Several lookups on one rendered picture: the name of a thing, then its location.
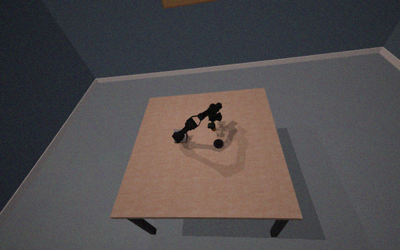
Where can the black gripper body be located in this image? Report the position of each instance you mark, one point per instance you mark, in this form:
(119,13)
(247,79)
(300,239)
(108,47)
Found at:
(212,124)

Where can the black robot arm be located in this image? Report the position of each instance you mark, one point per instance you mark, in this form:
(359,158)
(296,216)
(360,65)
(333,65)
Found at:
(191,124)

